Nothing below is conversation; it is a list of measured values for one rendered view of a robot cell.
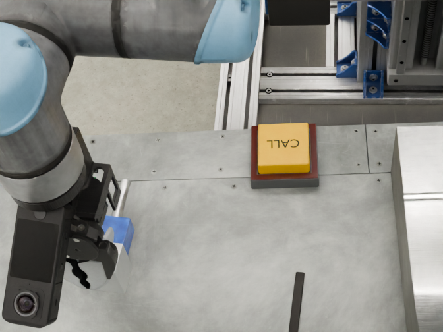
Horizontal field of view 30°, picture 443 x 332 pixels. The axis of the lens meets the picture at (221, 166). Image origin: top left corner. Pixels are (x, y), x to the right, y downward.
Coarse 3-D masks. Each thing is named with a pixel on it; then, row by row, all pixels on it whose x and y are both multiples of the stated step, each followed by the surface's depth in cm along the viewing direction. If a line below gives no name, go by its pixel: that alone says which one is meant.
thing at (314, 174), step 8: (256, 128) 101; (312, 128) 100; (256, 136) 100; (312, 136) 99; (256, 144) 99; (312, 144) 99; (256, 152) 99; (312, 152) 98; (256, 160) 98; (312, 160) 97; (256, 168) 98; (312, 168) 97; (256, 176) 97; (264, 176) 97; (272, 176) 97; (280, 176) 97; (288, 176) 97; (296, 176) 96; (304, 176) 96; (312, 176) 96
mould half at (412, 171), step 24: (408, 144) 89; (432, 144) 89; (408, 168) 87; (432, 168) 87; (408, 192) 86; (432, 192) 85; (408, 216) 85; (432, 216) 84; (408, 240) 83; (432, 240) 83; (408, 264) 83; (432, 264) 82; (408, 288) 84; (432, 288) 80; (408, 312) 85; (432, 312) 78
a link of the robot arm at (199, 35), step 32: (128, 0) 65; (160, 0) 64; (192, 0) 64; (224, 0) 64; (256, 0) 67; (128, 32) 66; (160, 32) 65; (192, 32) 65; (224, 32) 64; (256, 32) 69
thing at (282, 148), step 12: (264, 132) 98; (276, 132) 98; (288, 132) 98; (300, 132) 98; (264, 144) 97; (276, 144) 97; (288, 144) 97; (300, 144) 97; (264, 156) 96; (276, 156) 96; (288, 156) 96; (300, 156) 96; (264, 168) 96; (276, 168) 96; (288, 168) 96; (300, 168) 96
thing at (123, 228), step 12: (120, 204) 95; (108, 216) 94; (120, 216) 95; (120, 228) 93; (132, 228) 94; (120, 240) 92; (120, 252) 90; (120, 264) 90; (120, 276) 90; (108, 288) 92; (120, 288) 91
